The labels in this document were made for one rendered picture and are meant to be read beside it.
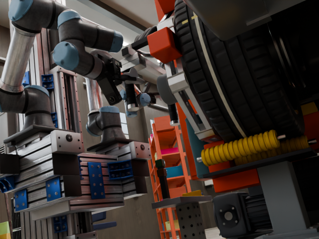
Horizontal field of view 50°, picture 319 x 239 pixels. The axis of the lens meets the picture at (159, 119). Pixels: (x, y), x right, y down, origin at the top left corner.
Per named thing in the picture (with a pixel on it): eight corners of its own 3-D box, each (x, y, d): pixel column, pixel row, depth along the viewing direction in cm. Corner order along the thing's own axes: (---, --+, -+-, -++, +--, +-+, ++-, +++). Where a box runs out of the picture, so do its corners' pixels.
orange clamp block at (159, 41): (184, 56, 109) (171, 45, 101) (163, 65, 112) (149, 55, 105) (180, 36, 111) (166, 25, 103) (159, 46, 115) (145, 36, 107)
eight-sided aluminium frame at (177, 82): (196, 127, 102) (163, -22, 119) (177, 133, 105) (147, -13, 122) (248, 147, 148) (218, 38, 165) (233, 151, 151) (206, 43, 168)
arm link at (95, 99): (97, 130, 201) (86, 48, 217) (85, 138, 211) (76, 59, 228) (115, 131, 208) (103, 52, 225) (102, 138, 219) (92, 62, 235)
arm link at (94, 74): (96, 70, 107) (77, 79, 111) (105, 75, 111) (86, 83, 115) (93, 49, 110) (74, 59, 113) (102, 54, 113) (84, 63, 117)
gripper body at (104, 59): (123, 62, 124) (101, 50, 114) (126, 84, 121) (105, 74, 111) (106, 70, 127) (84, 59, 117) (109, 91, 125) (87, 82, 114)
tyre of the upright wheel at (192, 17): (281, 38, 164) (318, 164, 128) (234, 57, 174) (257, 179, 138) (228, -83, 117) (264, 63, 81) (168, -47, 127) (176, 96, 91)
